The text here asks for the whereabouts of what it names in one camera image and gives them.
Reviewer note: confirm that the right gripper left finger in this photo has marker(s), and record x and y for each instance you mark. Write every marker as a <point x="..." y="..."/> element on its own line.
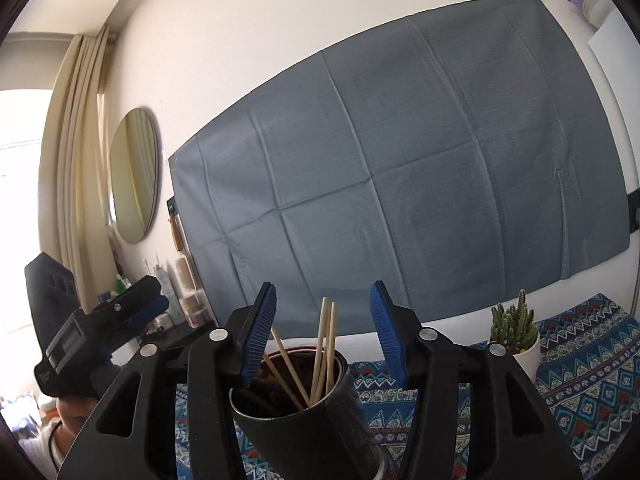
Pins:
<point x="131" y="432"/>

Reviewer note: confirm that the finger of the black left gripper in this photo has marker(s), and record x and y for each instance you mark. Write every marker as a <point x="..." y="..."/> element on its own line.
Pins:
<point x="146" y="314"/>
<point x="132" y="299"/>

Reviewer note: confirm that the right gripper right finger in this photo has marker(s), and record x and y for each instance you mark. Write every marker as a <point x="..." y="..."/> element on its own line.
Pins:
<point x="513" y="434"/>

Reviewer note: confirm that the left hand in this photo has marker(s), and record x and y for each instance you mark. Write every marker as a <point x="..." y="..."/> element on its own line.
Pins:
<point x="73" y="411"/>

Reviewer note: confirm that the pink jar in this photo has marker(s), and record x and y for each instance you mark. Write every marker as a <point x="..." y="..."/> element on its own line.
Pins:
<point x="196" y="313"/>

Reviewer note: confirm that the patterned blue tablecloth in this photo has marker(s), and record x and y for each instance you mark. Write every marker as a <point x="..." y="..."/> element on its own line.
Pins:
<point x="588" y="376"/>

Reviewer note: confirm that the beige curtain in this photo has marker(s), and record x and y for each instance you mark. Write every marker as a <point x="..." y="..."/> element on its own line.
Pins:
<point x="72" y="194"/>

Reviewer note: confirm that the small potted cactus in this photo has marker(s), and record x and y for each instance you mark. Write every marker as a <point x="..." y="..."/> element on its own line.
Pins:
<point x="514" y="328"/>

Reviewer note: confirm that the wooden chopstick in holder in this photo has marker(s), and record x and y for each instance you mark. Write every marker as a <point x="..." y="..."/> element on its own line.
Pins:
<point x="290" y="366"/>
<point x="282" y="382"/>
<point x="324" y="312"/>
<point x="330" y="348"/>

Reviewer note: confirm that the black cylindrical utensil holder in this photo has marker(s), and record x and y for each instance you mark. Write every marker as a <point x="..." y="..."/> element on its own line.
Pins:
<point x="329" y="440"/>

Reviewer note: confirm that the grey cloth backdrop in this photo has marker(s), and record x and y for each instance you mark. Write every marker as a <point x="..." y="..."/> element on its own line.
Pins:
<point x="459" y="155"/>

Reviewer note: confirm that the white foam board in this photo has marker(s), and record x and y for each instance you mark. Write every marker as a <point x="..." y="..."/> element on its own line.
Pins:
<point x="617" y="51"/>

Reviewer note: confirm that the wooden brush on wall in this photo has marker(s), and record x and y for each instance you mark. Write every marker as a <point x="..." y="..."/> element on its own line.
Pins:
<point x="182" y="264"/>

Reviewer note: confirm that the round wall mirror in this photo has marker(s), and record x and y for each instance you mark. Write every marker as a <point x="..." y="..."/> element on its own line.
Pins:
<point x="135" y="170"/>

